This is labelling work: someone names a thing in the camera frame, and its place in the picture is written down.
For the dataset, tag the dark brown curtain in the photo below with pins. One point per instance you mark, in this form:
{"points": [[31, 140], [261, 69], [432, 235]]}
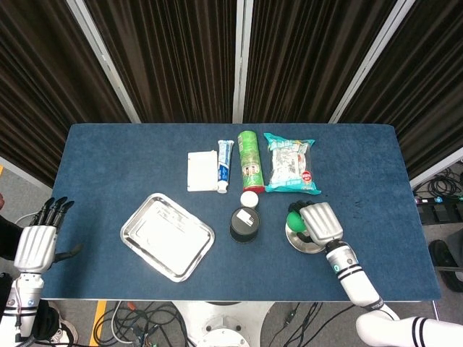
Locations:
{"points": [[170, 61], [430, 90], [43, 90], [311, 61]]}

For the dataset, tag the rectangular steel tray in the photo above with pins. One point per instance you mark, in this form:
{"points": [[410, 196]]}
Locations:
{"points": [[166, 235]]}

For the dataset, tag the green ball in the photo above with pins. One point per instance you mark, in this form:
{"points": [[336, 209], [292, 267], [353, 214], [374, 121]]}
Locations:
{"points": [[294, 223]]}

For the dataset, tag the teal snack bag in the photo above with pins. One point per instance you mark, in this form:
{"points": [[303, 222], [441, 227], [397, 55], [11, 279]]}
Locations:
{"points": [[289, 166]]}

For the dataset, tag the flat white box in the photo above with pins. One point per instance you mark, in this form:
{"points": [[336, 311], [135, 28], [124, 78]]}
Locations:
{"points": [[200, 171]]}

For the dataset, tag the round steel plate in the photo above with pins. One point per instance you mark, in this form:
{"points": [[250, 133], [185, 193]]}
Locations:
{"points": [[300, 244]]}

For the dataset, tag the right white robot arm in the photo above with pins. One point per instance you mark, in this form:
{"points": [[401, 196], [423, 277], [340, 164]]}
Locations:
{"points": [[358, 285]]}

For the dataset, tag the blue table cloth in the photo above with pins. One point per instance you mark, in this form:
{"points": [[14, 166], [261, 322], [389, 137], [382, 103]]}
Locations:
{"points": [[108, 162]]}

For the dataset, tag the white sneaker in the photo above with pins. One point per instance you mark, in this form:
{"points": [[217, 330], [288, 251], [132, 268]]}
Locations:
{"points": [[67, 332]]}

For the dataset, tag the green chips can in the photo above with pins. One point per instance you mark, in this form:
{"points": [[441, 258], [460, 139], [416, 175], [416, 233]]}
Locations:
{"points": [[250, 162]]}

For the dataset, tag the black cylindrical jar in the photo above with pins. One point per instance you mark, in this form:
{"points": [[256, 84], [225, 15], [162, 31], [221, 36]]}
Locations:
{"points": [[244, 224]]}

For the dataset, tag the black trouser leg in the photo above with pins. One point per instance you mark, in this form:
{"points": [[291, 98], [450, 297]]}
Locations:
{"points": [[47, 321]]}

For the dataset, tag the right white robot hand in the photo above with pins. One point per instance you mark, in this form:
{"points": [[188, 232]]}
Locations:
{"points": [[322, 224]]}

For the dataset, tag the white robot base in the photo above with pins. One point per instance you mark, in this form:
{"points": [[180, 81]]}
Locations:
{"points": [[220, 325]]}

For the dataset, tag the black power strip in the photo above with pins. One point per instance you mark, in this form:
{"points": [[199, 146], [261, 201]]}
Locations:
{"points": [[437, 200]]}

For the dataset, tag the white blue toothpaste tube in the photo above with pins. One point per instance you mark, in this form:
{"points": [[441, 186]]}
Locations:
{"points": [[224, 166]]}

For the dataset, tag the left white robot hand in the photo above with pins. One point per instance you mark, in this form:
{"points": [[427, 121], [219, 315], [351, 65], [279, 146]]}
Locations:
{"points": [[34, 249]]}

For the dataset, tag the white partition post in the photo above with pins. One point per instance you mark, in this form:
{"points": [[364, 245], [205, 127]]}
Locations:
{"points": [[105, 61], [241, 61], [372, 61]]}

